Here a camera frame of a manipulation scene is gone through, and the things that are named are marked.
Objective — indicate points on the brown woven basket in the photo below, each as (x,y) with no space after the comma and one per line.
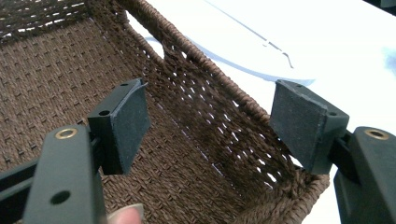
(193,124)

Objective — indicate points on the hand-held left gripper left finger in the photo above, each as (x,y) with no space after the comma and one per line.
(93,146)

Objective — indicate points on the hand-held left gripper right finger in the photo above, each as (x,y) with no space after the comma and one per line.
(314,130)

